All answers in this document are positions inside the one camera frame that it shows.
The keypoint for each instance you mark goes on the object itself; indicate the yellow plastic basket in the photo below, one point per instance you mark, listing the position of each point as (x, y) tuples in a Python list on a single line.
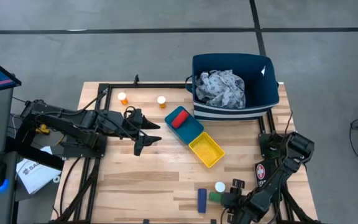
[(207, 149)]

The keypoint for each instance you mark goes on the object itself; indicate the black first aid pouch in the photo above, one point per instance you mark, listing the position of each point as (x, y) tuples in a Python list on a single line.
[(260, 172)]

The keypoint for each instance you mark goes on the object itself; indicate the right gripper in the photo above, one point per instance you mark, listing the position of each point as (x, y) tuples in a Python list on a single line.
[(238, 202)]

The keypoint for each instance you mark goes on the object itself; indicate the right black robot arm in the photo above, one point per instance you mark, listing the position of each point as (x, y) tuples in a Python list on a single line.
[(291, 149)]

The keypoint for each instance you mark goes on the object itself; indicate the teal plastic basket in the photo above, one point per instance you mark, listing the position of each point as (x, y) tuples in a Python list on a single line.
[(191, 130)]

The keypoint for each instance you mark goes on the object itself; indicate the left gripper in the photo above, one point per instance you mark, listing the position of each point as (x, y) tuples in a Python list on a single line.
[(134, 127)]

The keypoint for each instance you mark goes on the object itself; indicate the black frame edge clamp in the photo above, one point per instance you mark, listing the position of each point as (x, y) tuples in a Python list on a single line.
[(146, 221), (213, 221)]

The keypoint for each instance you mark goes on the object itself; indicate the green bandage roll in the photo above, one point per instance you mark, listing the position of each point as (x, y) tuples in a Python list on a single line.
[(215, 197)]

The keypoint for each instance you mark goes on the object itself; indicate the navy white striped fabric bin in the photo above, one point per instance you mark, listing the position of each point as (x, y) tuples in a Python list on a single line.
[(259, 93)]

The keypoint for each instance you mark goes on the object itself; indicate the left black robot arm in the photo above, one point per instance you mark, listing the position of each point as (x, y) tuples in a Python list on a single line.
[(73, 127)]

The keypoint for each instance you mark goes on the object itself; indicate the red bandage roll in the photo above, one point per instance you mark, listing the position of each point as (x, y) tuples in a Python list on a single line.
[(180, 119)]

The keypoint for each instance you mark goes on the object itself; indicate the patterned white blue cloth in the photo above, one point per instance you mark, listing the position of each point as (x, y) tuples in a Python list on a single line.
[(219, 88)]

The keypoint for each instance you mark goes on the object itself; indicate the black aluminium table frame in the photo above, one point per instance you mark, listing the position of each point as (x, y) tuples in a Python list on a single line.
[(104, 93)]

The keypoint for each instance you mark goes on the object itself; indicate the white paper booklet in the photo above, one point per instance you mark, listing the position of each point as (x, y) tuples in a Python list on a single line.
[(36, 174)]

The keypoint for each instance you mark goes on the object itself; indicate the orange pill bottle white cap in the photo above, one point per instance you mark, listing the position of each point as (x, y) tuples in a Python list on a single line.
[(161, 101), (122, 97)]

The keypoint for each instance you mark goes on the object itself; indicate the blue bandage roll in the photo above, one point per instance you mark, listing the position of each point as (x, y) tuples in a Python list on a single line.
[(202, 200)]

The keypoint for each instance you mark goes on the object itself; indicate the black upright frame clamp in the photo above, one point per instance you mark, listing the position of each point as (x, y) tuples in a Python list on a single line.
[(136, 79)]

